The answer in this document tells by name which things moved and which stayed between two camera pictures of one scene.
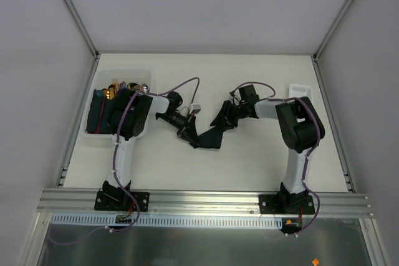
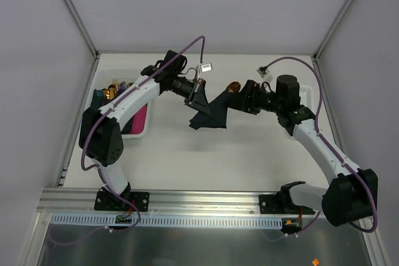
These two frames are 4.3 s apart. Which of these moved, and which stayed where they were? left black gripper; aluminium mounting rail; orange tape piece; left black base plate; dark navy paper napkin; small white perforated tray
Moved: left black gripper; dark navy paper napkin
Stayed: small white perforated tray; aluminium mounting rail; left black base plate; orange tape piece
